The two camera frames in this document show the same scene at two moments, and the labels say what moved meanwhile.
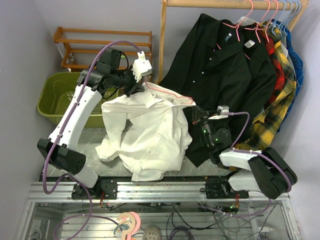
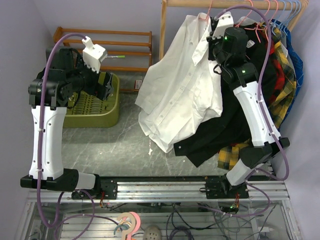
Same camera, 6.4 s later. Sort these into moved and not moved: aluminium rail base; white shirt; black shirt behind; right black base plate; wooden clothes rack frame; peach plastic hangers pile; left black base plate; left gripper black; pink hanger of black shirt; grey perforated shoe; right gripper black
Moved: right gripper black; white shirt; left gripper black
Not moved: left black base plate; grey perforated shoe; wooden clothes rack frame; pink hanger of black shirt; right black base plate; black shirt behind; aluminium rail base; peach plastic hangers pile
